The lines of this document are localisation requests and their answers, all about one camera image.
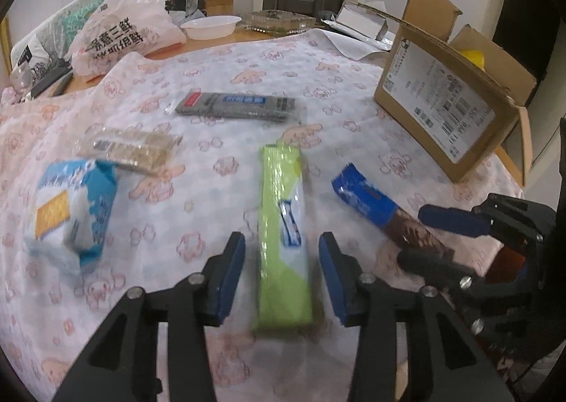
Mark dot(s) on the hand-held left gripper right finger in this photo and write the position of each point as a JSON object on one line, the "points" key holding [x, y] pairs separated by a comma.
{"points": [[334, 278]]}

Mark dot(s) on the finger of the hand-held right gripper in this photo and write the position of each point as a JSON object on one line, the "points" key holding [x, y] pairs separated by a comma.
{"points": [[451, 218], [435, 265]]}

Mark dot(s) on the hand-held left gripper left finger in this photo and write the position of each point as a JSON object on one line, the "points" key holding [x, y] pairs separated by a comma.
{"points": [[227, 278]]}

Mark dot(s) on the green snack packet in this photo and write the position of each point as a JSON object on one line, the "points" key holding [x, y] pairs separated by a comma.
{"points": [[283, 238]]}

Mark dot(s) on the blue and brown chocolate bar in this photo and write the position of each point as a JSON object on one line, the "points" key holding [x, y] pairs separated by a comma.
{"points": [[380, 212]]}

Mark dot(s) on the cardboard box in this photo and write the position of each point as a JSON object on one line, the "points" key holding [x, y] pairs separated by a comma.
{"points": [[455, 88]]}

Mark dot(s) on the clear nut bar packet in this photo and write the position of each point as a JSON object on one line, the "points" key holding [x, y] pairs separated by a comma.
{"points": [[128, 147]]}

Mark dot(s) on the blue cracker packet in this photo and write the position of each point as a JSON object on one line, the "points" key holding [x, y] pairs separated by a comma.
{"points": [[70, 212]]}

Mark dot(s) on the grey snack packet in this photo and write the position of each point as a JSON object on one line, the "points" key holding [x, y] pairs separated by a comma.
{"points": [[234, 105]]}

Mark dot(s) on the printed pink tablecloth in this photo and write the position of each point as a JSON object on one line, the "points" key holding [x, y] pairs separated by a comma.
{"points": [[221, 74]]}

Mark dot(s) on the metal tissue holder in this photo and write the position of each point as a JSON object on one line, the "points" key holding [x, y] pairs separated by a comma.
{"points": [[362, 21]]}

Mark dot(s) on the white plastic bowl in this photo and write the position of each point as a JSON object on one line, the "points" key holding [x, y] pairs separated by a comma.
{"points": [[210, 26]]}

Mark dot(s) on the white printed plastic bag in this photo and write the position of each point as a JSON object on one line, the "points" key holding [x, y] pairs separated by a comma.
{"points": [[124, 39]]}

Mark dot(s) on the glass ashtray dish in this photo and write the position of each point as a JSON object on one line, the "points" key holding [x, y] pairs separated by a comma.
{"points": [[276, 21]]}

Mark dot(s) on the black remote control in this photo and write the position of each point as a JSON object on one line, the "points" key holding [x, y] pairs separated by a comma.
{"points": [[53, 81]]}

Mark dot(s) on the wooden side table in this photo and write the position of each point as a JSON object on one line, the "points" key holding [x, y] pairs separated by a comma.
{"points": [[216, 4]]}

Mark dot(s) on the black and white tree cushion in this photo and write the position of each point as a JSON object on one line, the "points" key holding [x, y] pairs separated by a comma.
{"points": [[33, 52]]}

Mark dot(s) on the teal coral print cushion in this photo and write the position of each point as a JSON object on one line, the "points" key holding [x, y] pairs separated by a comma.
{"points": [[75, 19]]}

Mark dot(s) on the grey sofa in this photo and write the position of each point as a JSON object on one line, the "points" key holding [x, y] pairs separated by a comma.
{"points": [[53, 17]]}

